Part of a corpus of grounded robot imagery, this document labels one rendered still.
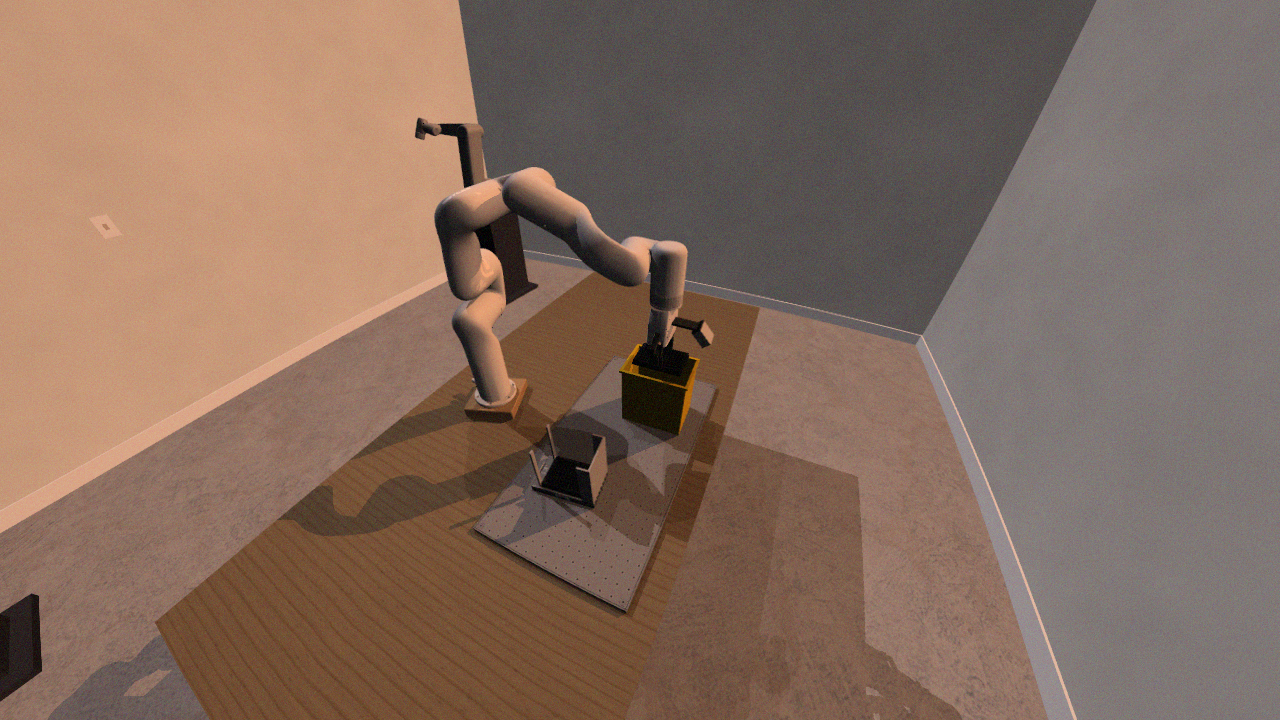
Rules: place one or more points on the orange open-top bin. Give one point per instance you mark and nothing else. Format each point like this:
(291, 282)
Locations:
(656, 399)

